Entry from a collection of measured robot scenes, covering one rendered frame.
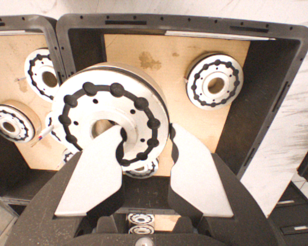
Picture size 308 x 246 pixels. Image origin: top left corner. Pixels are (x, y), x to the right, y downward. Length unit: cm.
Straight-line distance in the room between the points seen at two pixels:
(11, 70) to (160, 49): 31
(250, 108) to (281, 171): 60
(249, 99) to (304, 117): 42
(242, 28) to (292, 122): 51
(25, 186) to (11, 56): 35
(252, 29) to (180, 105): 17
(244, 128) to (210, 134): 9
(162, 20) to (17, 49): 29
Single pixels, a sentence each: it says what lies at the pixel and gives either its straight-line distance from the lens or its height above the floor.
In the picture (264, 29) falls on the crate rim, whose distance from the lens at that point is 23.
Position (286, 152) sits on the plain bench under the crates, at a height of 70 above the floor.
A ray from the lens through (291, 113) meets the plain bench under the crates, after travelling 65.
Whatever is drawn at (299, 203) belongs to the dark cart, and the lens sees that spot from 196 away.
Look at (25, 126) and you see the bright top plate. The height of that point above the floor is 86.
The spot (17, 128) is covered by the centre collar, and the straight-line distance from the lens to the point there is 43.
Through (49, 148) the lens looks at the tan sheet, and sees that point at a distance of 48.
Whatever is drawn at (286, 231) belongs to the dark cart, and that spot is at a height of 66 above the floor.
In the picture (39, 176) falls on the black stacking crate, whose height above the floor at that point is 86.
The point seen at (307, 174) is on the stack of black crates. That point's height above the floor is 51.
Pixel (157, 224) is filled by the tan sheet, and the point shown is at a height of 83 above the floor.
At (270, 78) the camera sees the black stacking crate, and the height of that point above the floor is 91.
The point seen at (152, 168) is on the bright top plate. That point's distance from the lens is 38.
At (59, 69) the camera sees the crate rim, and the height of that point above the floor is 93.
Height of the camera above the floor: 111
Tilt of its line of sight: 59 degrees down
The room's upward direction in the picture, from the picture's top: 178 degrees counter-clockwise
